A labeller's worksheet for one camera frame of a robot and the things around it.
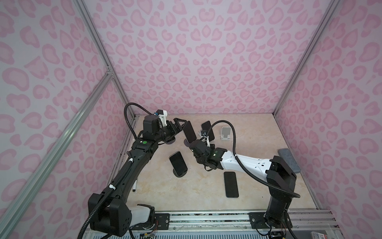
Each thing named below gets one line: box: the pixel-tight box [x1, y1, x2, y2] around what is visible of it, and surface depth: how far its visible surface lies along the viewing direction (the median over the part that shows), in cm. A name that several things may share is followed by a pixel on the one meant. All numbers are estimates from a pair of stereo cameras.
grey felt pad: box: [278, 148, 301, 174], surface depth 94 cm
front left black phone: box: [168, 150, 188, 176], surface depth 83 cm
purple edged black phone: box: [223, 171, 239, 198], surface depth 86 cm
